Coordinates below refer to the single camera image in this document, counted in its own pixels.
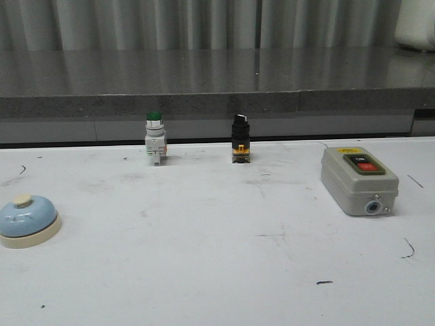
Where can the blue and cream desk bell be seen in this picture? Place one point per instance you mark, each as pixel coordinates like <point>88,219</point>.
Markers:
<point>27,221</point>

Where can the grey on-off push-button box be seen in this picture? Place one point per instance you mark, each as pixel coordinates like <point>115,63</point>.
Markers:
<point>359,183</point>

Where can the grey stone counter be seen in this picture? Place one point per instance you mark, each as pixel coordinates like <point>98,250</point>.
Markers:
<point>103,96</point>

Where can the white object on counter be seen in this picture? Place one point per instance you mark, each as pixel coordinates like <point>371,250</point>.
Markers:
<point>415,25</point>

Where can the black and yellow selector switch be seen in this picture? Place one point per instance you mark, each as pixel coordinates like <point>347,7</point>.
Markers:
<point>240,139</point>

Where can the green-capped white pilot light switch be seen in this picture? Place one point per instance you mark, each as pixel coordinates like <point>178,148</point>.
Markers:
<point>155,139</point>

